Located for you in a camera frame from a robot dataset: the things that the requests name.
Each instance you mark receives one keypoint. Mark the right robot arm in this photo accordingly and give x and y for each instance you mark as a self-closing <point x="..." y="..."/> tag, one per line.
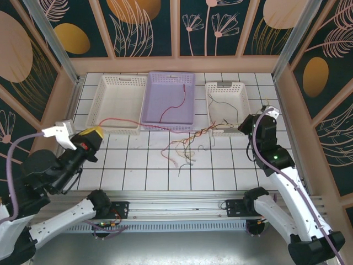
<point x="275" y="219"/>

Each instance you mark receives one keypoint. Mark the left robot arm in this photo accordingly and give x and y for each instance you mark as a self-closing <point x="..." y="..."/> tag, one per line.
<point x="63" y="220"/>

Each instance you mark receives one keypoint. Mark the large white perforated basket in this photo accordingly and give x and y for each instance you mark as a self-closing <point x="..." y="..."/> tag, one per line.
<point x="115" y="102"/>

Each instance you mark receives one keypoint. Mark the purple perforated basket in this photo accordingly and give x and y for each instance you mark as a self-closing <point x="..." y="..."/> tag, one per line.
<point x="171" y="94"/>

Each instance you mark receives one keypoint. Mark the grey metal sheet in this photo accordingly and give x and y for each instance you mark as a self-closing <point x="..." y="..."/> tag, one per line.
<point x="179" y="248"/>

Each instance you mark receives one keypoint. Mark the aluminium side rail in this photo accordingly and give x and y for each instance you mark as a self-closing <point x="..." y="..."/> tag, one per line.
<point x="286" y="116"/>
<point x="74" y="110"/>

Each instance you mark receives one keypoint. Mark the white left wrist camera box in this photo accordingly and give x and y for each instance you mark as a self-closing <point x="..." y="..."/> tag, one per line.
<point x="62" y="132"/>

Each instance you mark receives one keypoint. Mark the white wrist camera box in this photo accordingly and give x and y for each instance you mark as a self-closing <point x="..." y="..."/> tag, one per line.
<point x="271" y="111"/>
<point x="62" y="132"/>

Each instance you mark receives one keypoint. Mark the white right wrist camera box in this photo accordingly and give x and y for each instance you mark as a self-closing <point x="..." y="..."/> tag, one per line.
<point x="271" y="111"/>

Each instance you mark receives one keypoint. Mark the aluminium frame post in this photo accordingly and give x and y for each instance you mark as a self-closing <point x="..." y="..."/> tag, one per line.
<point x="295" y="38"/>
<point x="52" y="41"/>

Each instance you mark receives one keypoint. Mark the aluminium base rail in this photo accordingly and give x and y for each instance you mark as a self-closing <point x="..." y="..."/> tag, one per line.
<point x="179" y="204"/>

